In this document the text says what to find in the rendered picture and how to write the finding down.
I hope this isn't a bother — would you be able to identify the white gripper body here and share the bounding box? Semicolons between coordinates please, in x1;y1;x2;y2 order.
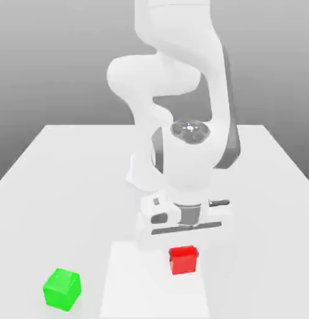
136;211;233;249

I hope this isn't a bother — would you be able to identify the small green cube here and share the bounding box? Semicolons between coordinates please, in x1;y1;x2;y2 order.
42;267;82;312

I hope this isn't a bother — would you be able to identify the small red cube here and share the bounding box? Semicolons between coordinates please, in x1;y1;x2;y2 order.
168;245;199;276

